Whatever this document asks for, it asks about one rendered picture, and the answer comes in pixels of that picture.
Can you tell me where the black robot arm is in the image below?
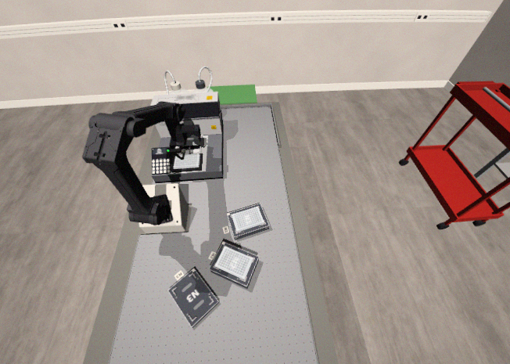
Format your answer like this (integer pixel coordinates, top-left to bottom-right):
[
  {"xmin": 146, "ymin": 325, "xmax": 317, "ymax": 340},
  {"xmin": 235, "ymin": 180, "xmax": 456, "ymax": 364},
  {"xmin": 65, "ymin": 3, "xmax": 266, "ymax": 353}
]
[{"xmin": 82, "ymin": 101, "xmax": 201, "ymax": 225}]

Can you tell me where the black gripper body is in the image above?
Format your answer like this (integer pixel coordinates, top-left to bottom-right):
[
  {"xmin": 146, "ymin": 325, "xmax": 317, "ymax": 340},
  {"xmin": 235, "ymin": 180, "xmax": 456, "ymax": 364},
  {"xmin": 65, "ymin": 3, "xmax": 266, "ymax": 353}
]
[{"xmin": 169, "ymin": 129, "xmax": 185, "ymax": 153}]

